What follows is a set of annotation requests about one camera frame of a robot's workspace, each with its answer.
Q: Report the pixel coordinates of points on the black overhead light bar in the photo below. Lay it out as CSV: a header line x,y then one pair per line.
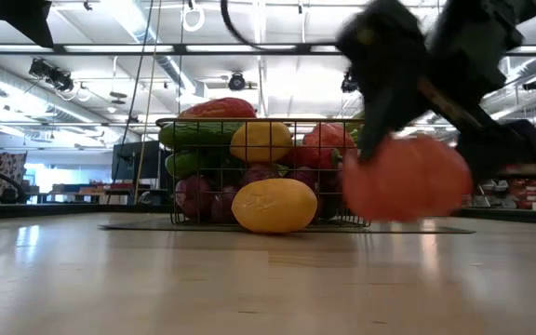
x,y
179,48

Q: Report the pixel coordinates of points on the small black ceiling device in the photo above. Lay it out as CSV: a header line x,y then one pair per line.
x,y
533,84

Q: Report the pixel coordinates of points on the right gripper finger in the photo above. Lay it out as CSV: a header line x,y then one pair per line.
x,y
372,125
505,149

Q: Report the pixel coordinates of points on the black ceiling spotlight cluster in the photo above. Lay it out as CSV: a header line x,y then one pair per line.
x,y
49,74

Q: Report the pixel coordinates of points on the orange-red mini pumpkin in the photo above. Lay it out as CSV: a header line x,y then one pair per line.
x,y
326,139
407,181

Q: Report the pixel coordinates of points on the long red pepper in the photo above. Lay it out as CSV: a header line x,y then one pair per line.
x,y
219,108

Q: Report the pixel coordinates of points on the yellow lemon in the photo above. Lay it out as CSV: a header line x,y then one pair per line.
x,y
261,142

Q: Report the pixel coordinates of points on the green cucumber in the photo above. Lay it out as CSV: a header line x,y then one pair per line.
x,y
193,135
186,164

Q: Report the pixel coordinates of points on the yellow oblong mango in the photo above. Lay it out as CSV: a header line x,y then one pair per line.
x,y
275,205

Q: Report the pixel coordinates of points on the floral patterned cushion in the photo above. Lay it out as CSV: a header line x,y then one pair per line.
x,y
5,167

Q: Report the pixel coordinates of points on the storage shelf with red items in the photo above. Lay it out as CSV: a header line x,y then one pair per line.
x,y
528,195

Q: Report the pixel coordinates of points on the round black overhead camera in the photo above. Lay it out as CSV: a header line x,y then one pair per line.
x,y
237,82

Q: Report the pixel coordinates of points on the black computer monitor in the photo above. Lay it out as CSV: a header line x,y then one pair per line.
x,y
133,160

